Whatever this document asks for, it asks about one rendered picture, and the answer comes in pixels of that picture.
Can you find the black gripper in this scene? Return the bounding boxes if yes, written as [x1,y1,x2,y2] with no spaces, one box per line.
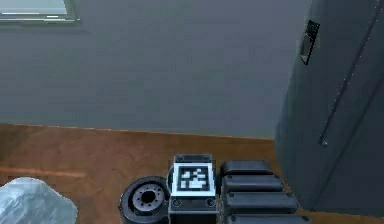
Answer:
[118,175,172,224]

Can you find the pale blue-grey crumpled bag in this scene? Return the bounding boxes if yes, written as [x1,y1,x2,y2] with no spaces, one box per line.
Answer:
[0,176,79,224]

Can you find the dark grey fridge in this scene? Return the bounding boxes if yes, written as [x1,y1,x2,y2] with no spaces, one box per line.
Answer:
[274,0,384,218]

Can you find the white framed window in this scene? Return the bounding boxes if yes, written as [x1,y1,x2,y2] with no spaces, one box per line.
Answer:
[0,0,81,24]

